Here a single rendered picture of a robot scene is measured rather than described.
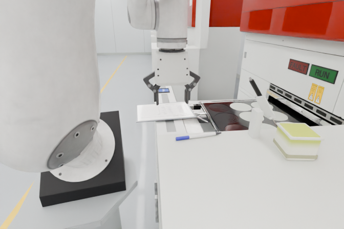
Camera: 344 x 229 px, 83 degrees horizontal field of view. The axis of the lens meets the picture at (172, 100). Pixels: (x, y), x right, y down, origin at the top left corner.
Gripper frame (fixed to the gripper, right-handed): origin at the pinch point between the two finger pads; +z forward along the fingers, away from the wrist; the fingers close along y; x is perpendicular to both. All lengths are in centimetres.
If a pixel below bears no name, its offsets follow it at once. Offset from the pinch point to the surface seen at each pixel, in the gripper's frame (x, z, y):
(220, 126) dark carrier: -8.7, 15.3, -20.1
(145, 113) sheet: -8.8, 8.3, 8.8
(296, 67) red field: -21, -4, -57
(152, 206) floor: -51, 105, 8
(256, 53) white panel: -57, -5, -58
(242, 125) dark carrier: -8.0, 15.3, -29.0
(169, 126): -1.1, 9.7, 0.8
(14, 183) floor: -88, 105, 125
